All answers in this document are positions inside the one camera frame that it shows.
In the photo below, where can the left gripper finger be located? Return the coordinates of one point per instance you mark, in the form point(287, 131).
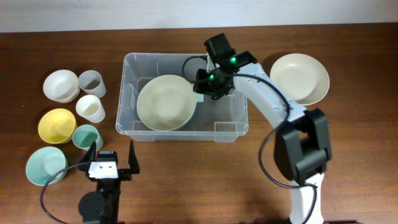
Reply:
point(132, 160)
point(90, 154)

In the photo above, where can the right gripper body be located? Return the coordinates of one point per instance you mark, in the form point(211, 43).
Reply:
point(210, 82)

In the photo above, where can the mint green small bowl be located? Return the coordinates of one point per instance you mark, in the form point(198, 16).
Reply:
point(44, 163)

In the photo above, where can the yellow small bowl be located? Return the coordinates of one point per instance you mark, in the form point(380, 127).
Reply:
point(57, 126)

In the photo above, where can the blue plate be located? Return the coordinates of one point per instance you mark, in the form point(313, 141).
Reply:
point(188, 126)

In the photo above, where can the cream plate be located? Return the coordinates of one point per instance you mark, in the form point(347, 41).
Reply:
point(166, 103)
point(302, 77)

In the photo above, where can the white small bowl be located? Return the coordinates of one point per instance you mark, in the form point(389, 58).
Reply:
point(61, 86)

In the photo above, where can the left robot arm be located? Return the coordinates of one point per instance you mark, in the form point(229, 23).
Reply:
point(102, 205)

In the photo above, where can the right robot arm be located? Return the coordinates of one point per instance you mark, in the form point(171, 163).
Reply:
point(302, 142)

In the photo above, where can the mint green plastic cup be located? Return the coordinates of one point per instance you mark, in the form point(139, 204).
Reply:
point(84, 135)

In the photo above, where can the cream plastic cup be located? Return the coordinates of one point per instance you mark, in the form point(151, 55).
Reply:
point(90, 108)

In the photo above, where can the clear plastic storage bin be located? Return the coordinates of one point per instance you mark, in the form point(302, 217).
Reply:
point(222, 120)

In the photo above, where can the grey plastic cup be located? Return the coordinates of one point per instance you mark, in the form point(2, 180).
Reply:
point(92, 83)

